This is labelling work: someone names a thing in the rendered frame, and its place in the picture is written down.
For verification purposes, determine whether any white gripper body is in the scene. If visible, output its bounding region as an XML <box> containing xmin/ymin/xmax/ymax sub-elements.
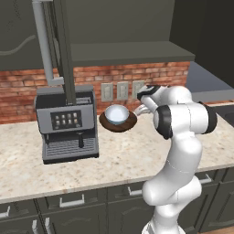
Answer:
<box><xmin>133</xmin><ymin>104</ymin><xmax>153</xmax><ymax>117</ymax></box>

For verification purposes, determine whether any dark brown bowl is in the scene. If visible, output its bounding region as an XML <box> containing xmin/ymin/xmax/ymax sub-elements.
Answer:
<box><xmin>99</xmin><ymin>109</ymin><xmax>138</xmax><ymax>133</ymax></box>

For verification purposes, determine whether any pale blue bowl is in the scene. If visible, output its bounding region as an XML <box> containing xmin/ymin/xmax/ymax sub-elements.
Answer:
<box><xmin>104</xmin><ymin>103</ymin><xmax>131</xmax><ymax>126</ymax></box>

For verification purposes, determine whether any dark open cabinet door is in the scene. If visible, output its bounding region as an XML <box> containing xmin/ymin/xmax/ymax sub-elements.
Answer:
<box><xmin>52</xmin><ymin>0</ymin><xmax>77</xmax><ymax>106</ymax></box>

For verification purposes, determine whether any dark tall cabinet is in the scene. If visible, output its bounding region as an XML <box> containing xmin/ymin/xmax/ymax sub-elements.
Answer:
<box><xmin>168</xmin><ymin>0</ymin><xmax>234</xmax><ymax>90</ymax></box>

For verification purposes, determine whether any dark base cabinet door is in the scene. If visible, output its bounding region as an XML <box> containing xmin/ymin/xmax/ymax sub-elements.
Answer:
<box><xmin>40</xmin><ymin>206</ymin><xmax>109</xmax><ymax>234</ymax></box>
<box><xmin>182</xmin><ymin>182</ymin><xmax>229</xmax><ymax>234</ymax></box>
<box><xmin>0</xmin><ymin>215</ymin><xmax>43</xmax><ymax>234</ymax></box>
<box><xmin>107</xmin><ymin>200</ymin><xmax>157</xmax><ymax>234</ymax></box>

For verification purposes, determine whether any dark base cabinet run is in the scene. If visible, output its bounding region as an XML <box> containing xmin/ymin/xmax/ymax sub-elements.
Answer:
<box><xmin>199</xmin><ymin>166</ymin><xmax>234</xmax><ymax>234</ymax></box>

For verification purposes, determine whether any grey coffee machine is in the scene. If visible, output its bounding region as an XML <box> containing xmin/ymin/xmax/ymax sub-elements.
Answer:
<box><xmin>34</xmin><ymin>84</ymin><xmax>101</xmax><ymax>165</ymax></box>

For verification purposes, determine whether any dark drawer front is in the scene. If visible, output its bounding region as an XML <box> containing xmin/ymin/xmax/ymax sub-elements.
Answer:
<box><xmin>0</xmin><ymin>198</ymin><xmax>39</xmax><ymax>221</ymax></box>
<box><xmin>36</xmin><ymin>187</ymin><xmax>109</xmax><ymax>215</ymax></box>
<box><xmin>107</xmin><ymin>180</ymin><xmax>154</xmax><ymax>204</ymax></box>
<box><xmin>195</xmin><ymin>168</ymin><xmax>227</xmax><ymax>186</ymax></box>

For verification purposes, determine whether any grey wall socket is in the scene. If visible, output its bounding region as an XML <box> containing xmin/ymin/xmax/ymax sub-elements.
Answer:
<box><xmin>101</xmin><ymin>82</ymin><xmax>114</xmax><ymax>102</ymax></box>
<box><xmin>131</xmin><ymin>80</ymin><xmax>146</xmax><ymax>101</ymax></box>
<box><xmin>116</xmin><ymin>80</ymin><xmax>130</xmax><ymax>101</ymax></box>

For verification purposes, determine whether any dark open wall cabinet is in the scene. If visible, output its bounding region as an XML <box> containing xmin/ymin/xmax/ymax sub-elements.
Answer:
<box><xmin>65</xmin><ymin>0</ymin><xmax>197</xmax><ymax>68</ymax></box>

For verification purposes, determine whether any silver drawer handle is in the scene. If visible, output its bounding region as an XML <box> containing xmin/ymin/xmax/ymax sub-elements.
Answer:
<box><xmin>58</xmin><ymin>194</ymin><xmax>86</xmax><ymax>209</ymax></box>
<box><xmin>0</xmin><ymin>205</ymin><xmax>12</xmax><ymax>219</ymax></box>
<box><xmin>197</xmin><ymin>173</ymin><xmax>213</xmax><ymax>185</ymax></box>
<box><xmin>126</xmin><ymin>186</ymin><xmax>144</xmax><ymax>197</ymax></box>

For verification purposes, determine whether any dark closed wall cabinet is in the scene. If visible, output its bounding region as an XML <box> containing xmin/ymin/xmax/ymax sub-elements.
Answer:
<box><xmin>0</xmin><ymin>0</ymin><xmax>44</xmax><ymax>73</ymax></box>

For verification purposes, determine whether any silver door handle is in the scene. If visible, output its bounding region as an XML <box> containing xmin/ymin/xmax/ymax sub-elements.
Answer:
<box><xmin>44</xmin><ymin>217</ymin><xmax>52</xmax><ymax>234</ymax></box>
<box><xmin>31</xmin><ymin>218</ymin><xmax>39</xmax><ymax>234</ymax></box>

